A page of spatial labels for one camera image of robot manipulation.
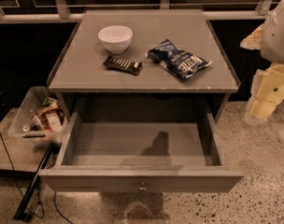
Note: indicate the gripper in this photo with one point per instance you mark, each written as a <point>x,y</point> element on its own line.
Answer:
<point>277,36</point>

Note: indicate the grey top drawer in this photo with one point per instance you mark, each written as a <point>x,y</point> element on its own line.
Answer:
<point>171,148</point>

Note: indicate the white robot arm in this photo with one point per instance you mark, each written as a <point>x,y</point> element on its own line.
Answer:
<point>276,19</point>

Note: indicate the metal drawer knob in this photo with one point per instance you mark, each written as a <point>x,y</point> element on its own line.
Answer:
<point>142,187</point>

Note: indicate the metal window railing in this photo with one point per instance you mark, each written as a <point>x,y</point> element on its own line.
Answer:
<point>142,6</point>

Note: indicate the blue Kettle chips bag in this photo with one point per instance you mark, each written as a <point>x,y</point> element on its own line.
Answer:
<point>178,62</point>

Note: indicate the black striped snack bar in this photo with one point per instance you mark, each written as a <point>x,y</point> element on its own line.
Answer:
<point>123,65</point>

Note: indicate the white ceramic bowl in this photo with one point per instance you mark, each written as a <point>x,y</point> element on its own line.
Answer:
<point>116,38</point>

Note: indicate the grey wooden cabinet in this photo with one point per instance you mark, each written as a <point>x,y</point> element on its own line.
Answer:
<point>80,67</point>

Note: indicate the snack packages in bin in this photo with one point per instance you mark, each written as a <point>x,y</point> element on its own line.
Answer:
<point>49,117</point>

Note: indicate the clear plastic storage bin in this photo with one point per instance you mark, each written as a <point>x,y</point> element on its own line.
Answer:
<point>22,127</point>

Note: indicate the black metal stand leg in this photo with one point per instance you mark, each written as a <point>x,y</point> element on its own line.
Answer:
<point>34,181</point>

